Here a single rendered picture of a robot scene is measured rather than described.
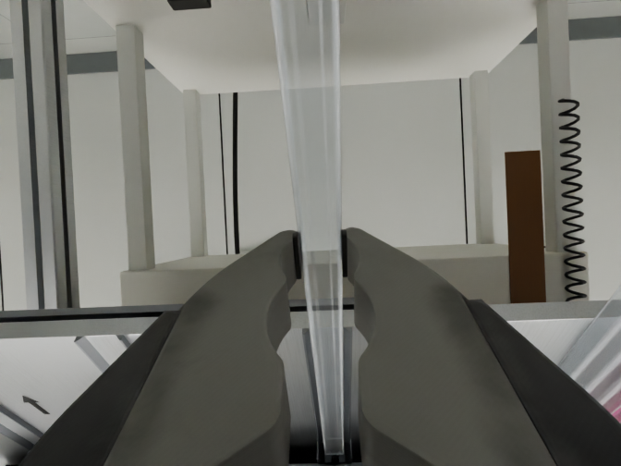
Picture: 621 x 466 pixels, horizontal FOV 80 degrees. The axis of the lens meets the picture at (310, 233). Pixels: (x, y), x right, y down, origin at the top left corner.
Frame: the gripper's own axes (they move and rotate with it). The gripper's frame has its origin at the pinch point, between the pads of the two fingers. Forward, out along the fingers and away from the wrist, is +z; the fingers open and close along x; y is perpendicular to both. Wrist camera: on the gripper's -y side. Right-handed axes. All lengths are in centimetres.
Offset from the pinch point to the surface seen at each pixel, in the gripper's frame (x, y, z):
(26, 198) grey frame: -35.2, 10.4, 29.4
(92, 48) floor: -112, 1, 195
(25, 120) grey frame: -34.8, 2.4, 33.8
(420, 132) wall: 49, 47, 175
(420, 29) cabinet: 18, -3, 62
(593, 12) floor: 129, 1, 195
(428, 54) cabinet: 21, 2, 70
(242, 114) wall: -40, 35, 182
